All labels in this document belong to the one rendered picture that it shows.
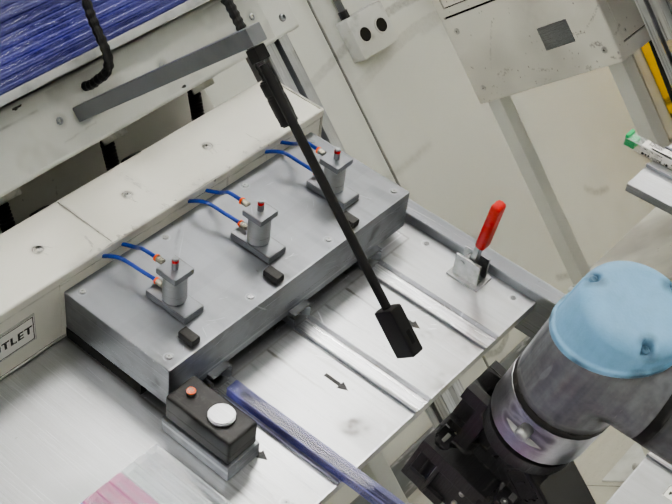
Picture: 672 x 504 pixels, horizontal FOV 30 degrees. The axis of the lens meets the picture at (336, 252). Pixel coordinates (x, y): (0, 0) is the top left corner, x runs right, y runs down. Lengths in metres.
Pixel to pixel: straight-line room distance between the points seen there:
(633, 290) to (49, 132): 0.62
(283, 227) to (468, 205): 2.45
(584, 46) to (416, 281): 0.90
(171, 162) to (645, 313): 0.61
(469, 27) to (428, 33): 1.46
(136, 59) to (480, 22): 1.03
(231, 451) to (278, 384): 0.12
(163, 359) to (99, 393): 0.08
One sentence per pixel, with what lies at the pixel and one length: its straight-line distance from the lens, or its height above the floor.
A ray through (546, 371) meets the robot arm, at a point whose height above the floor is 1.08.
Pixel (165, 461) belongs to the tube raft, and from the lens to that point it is 1.08.
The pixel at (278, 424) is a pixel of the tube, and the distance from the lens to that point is 1.11.
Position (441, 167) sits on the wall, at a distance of 3.59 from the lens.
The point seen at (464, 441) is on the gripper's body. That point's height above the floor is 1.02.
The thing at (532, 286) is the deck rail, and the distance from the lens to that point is 1.27.
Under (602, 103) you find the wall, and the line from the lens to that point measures 4.18.
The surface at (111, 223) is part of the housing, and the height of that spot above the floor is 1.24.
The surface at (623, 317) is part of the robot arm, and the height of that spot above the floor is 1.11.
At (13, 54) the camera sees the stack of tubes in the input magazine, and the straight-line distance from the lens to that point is 1.17.
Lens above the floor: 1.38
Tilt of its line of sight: 13 degrees down
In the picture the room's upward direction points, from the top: 27 degrees counter-clockwise
